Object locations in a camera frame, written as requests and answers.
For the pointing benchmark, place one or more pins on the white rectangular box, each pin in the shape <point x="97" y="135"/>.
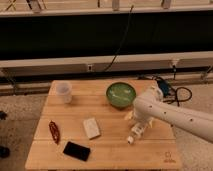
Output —
<point x="91" y="128"/>

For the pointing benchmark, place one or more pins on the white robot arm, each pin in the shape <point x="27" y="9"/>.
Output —
<point x="149" y="104"/>

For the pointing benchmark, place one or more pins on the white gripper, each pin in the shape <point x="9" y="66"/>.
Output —
<point x="143" y="120"/>

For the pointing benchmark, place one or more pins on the green ceramic bowl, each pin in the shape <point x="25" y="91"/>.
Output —
<point x="120" y="94"/>

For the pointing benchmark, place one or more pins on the red brown hair clip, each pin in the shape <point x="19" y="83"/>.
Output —
<point x="54" y="132"/>

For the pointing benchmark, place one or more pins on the black rectangular pouch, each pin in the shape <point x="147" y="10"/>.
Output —
<point x="77" y="151"/>

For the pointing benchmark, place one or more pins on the wall power outlet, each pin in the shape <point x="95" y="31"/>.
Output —
<point x="90" y="68"/>

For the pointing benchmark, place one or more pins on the clear plastic bottle white label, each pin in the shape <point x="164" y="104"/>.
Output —
<point x="136" y="132"/>

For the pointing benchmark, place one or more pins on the clear plastic cup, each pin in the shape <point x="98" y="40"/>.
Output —
<point x="64" y="91"/>

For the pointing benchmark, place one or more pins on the wooden folding table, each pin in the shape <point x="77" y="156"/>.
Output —
<point x="110" y="151"/>

